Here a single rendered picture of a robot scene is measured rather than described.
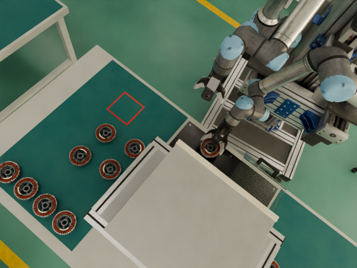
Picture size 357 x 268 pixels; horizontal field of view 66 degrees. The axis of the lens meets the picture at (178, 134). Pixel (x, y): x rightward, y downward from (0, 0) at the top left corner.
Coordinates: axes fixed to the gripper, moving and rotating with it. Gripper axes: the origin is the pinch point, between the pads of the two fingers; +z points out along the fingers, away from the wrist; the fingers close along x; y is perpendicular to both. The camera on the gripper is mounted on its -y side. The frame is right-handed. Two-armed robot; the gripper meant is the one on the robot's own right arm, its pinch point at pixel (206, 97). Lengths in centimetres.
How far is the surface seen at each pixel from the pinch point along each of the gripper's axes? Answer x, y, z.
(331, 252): -99, -22, 40
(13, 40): 122, -7, 40
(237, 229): -32, -49, -17
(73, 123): 59, -33, 40
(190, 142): -3.7, -8.0, 38.2
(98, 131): 44, -30, 36
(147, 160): 7.9, -39.0, 3.6
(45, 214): 40, -79, 36
